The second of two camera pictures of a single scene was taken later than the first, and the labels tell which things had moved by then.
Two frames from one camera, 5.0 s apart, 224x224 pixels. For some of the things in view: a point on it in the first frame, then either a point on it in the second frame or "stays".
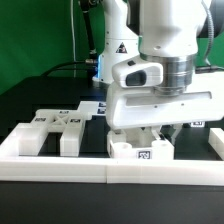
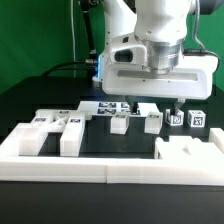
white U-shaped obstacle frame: [110, 170] stays
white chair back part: [32, 135] stays
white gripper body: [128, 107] -> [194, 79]
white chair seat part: [138, 143] -> [184, 147]
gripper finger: [178, 127] -> [180, 101]
